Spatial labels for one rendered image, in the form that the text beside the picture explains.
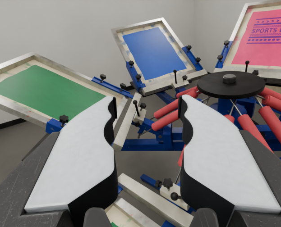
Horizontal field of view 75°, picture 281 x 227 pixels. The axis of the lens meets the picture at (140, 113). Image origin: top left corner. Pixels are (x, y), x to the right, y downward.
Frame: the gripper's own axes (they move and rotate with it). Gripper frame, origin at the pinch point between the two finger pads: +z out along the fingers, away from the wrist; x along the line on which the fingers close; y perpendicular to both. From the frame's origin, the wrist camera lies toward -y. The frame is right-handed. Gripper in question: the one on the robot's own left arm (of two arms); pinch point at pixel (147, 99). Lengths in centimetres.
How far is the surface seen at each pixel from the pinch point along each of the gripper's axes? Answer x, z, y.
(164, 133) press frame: 11, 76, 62
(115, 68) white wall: -68, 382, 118
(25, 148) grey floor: -201, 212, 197
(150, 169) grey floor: 4, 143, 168
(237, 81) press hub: 46, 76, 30
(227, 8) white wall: 144, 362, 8
